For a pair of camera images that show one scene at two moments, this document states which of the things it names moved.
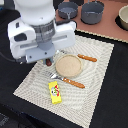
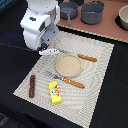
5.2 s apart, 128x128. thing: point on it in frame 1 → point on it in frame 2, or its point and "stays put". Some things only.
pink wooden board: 107,27 stays put
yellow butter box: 55,92 stays put
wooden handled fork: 67,80 stays put
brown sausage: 48,62 → 32,86
